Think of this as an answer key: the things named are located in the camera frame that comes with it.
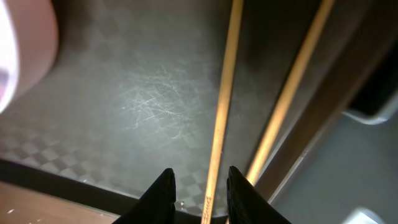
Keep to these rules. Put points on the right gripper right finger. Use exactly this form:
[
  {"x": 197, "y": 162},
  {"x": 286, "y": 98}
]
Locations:
[{"x": 245, "y": 204}]

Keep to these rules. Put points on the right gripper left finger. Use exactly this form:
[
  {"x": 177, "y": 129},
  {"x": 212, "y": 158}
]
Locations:
[{"x": 157, "y": 205}]

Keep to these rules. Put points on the wooden chopstick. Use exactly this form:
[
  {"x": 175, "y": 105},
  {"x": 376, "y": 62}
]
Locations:
[
  {"x": 224, "y": 98},
  {"x": 289, "y": 89}
]

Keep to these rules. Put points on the white bowl with rice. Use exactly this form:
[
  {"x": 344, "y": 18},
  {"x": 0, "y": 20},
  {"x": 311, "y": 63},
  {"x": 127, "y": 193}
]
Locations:
[{"x": 29, "y": 45}]

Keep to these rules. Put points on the grey dishwasher rack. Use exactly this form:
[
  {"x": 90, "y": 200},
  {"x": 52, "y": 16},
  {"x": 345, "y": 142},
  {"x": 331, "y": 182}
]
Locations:
[{"x": 355, "y": 169}]

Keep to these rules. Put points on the dark brown serving tray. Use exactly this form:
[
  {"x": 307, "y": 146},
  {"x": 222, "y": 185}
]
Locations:
[{"x": 134, "y": 91}]

